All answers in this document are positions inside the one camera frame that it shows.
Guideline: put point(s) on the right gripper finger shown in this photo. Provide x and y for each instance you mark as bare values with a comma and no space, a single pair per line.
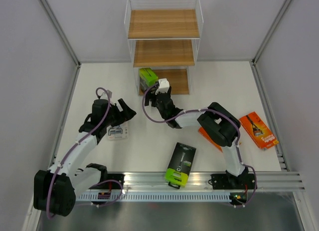
150,98
168,93

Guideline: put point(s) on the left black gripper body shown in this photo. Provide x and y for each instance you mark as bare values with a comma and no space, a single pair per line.
114,116

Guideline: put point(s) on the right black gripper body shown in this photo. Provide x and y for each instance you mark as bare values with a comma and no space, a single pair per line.
163,115

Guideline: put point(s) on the white blister razor pack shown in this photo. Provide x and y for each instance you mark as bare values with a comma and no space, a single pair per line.
118,132

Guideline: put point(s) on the black green razor box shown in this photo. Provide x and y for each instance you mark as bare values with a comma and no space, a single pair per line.
147,78
179,167

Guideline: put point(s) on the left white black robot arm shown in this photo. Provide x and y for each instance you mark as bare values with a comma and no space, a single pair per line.
55,190

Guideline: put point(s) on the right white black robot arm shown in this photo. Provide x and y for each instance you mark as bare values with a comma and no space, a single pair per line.
220,126

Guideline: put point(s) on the orange razor box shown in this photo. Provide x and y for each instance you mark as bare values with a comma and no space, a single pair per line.
259,132
203,133

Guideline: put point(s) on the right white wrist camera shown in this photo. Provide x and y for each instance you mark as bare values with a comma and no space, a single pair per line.
163,86

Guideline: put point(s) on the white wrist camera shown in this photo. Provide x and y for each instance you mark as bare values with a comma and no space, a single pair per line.
163,86
108,94

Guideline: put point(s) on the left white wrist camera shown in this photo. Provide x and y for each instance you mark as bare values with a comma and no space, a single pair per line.
108,94

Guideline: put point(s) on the white wire wooden shelf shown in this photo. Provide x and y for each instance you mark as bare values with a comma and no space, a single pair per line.
164,35

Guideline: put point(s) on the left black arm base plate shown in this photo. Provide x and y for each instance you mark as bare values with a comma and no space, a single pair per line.
113,185

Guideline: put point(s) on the aluminium mounting rail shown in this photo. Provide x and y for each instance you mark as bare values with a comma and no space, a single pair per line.
164,181

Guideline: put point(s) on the white slotted cable duct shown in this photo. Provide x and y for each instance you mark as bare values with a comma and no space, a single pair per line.
156,197

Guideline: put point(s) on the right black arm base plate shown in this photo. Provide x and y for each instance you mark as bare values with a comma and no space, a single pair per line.
226,181

